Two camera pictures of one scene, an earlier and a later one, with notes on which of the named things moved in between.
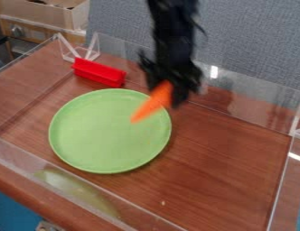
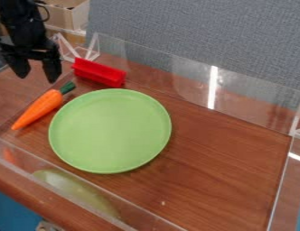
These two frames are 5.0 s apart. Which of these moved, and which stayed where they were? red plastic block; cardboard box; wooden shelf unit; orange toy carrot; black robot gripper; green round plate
Moved: black robot gripper; orange toy carrot
Stayed: cardboard box; red plastic block; green round plate; wooden shelf unit
